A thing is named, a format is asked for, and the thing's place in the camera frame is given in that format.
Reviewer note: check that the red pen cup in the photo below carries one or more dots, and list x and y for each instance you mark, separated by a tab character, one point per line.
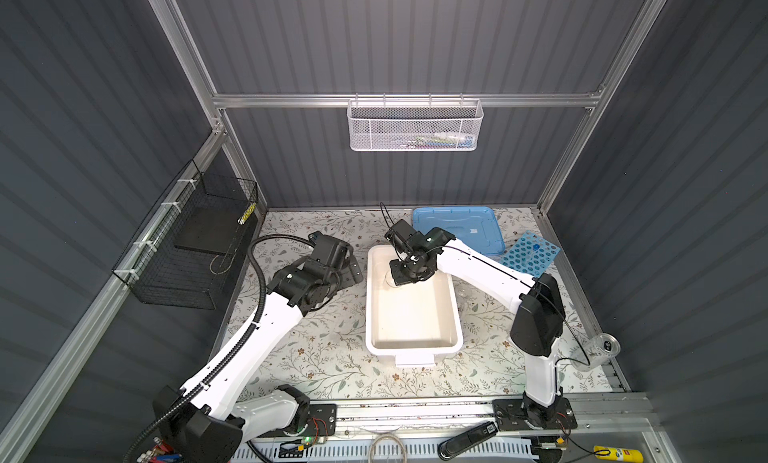
161	452

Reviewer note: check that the clear plastic measuring cup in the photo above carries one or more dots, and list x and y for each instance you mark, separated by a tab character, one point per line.
601	348

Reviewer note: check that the blue plastic bin lid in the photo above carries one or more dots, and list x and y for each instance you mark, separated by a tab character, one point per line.
476	226

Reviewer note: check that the blue test tube rack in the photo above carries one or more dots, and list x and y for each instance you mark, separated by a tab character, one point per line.
531	254

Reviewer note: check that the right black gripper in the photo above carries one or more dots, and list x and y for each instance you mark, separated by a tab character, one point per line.
399	278

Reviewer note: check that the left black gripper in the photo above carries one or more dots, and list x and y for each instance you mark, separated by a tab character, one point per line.
351	272

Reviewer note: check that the yellow bottle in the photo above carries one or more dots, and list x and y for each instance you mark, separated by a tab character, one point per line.
617	454

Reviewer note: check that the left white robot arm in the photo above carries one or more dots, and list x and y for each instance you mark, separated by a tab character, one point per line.
203	420

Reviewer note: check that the white plastic storage bin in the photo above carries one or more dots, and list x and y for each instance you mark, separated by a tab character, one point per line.
414	325

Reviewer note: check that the black wire wall basket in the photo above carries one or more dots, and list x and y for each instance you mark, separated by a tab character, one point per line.
193	249

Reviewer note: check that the yellow brush in basket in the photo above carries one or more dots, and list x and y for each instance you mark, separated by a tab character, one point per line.
248	212

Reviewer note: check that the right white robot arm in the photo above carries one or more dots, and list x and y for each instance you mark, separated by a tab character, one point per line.
536	304

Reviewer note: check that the white wire wall basket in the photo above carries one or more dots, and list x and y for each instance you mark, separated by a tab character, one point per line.
421	125

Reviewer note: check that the black handheld device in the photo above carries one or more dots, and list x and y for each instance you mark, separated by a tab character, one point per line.
469	439

